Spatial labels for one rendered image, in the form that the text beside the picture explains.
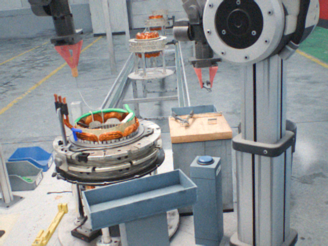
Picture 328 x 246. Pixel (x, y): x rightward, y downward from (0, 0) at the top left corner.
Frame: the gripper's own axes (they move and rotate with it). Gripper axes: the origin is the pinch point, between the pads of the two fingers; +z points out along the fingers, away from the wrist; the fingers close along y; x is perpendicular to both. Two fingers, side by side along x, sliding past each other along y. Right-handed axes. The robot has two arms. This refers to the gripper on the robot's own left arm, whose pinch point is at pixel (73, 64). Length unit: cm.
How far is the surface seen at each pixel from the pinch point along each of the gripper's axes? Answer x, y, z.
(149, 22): -66, -415, 60
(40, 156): -45, -41, 52
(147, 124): 18.6, -2.4, 22.1
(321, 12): 141, -385, 66
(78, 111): -1.3, 1.9, 14.3
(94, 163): 8.5, 21.1, 22.0
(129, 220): 23, 42, 25
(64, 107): 1.5, 15.5, 7.6
